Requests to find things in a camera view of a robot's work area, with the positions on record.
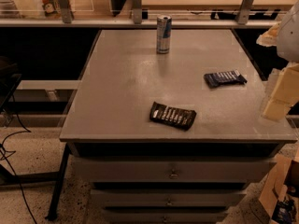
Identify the grey metal railing shelf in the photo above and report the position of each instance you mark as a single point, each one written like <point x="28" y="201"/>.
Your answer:
<point x="143" y="13"/>

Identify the black desk at left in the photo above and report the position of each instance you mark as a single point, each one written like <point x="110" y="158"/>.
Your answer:
<point x="10" y="78"/>

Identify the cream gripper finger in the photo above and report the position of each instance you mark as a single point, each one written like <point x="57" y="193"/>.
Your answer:
<point x="281" y="92"/>
<point x="269" y="38"/>

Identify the black rxbar chocolate bar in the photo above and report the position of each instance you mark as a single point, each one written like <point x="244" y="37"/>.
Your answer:
<point x="172" y="116"/>

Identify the grey drawer cabinet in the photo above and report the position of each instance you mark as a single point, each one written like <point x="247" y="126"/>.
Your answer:
<point x="144" y="171"/>

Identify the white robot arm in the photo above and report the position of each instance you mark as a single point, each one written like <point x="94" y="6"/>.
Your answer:
<point x="288" y="36"/>

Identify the cardboard box with items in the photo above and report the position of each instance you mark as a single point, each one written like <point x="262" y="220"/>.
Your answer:
<point x="280" y="194"/>

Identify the silver blue redbull can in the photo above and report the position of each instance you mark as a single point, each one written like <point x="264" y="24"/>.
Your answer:
<point x="164" y="24"/>

